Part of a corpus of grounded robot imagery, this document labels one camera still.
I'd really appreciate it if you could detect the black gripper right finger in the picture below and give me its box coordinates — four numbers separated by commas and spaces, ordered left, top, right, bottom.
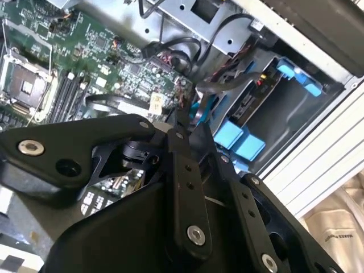
186, 122, 346, 273

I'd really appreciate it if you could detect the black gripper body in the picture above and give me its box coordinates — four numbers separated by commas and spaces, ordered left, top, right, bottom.
42, 181, 267, 273

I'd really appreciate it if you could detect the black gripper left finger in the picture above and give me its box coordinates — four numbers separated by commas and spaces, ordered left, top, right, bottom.
0, 107, 213, 262

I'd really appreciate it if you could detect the hard disk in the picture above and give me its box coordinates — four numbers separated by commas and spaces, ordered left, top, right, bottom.
212, 55, 285, 129

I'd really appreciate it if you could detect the black power wire red yellow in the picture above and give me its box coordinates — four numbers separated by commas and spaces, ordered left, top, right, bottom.
196, 71, 268, 95

